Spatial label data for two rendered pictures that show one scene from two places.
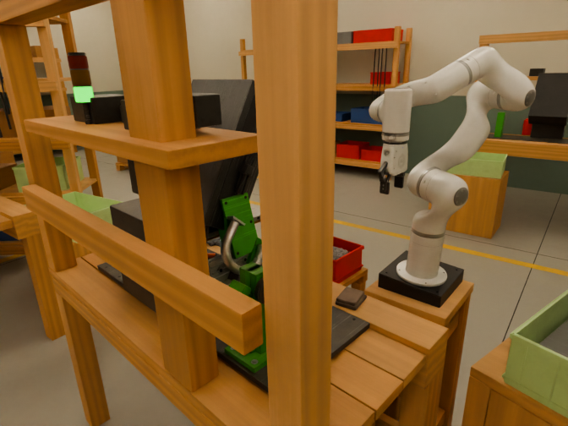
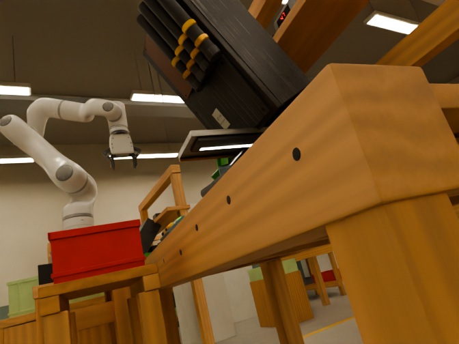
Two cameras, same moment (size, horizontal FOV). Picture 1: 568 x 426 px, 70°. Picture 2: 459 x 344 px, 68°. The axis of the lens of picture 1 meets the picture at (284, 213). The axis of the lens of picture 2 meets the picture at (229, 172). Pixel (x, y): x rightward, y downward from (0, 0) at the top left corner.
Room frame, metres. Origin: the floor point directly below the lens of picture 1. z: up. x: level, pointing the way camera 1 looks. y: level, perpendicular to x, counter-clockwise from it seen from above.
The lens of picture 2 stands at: (2.44, 0.56, 0.72)
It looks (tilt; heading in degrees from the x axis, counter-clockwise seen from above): 17 degrees up; 201
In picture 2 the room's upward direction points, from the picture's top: 14 degrees counter-clockwise
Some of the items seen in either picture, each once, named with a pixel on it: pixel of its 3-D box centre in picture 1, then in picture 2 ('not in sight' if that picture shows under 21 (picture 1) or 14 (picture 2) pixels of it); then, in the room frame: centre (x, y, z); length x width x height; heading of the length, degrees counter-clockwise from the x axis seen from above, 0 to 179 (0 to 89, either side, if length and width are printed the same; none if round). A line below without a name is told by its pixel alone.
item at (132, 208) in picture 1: (161, 252); not in sight; (1.32, 0.44, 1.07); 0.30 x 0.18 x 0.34; 46
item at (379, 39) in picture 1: (316, 103); not in sight; (7.20, -0.60, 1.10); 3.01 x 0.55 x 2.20; 52
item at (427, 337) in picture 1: (268, 280); (201, 248); (1.55, 0.08, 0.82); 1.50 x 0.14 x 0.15; 46
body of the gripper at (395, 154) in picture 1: (394, 155); (121, 144); (1.29, -0.36, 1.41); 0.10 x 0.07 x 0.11; 136
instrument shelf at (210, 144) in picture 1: (122, 132); (288, 59); (1.16, 0.45, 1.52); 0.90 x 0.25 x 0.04; 46
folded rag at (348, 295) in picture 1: (351, 297); not in sight; (1.24, -0.23, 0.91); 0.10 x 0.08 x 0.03; 146
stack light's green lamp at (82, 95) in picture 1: (84, 95); not in sight; (1.22, 0.57, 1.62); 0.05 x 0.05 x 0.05
